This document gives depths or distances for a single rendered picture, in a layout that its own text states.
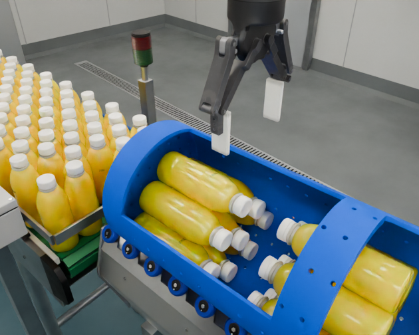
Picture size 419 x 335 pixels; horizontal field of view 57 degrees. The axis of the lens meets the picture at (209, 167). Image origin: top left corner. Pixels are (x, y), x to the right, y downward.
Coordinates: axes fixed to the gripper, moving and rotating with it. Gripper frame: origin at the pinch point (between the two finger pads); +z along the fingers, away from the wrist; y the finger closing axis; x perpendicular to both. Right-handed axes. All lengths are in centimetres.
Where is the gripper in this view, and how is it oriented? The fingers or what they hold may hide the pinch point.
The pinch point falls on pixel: (247, 127)
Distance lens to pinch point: 61.6
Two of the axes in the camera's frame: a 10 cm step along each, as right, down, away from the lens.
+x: -7.6, -3.8, 5.3
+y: 6.5, -4.4, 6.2
